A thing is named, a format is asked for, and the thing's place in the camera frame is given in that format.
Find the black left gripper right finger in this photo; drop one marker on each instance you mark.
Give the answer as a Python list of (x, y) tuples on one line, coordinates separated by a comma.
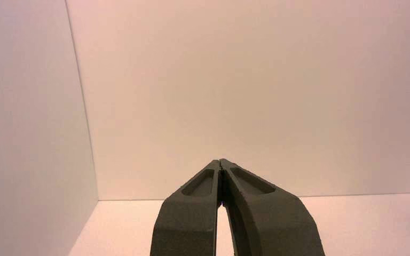
[(275, 226)]

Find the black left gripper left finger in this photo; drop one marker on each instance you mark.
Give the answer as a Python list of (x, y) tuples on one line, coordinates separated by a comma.
[(187, 222)]

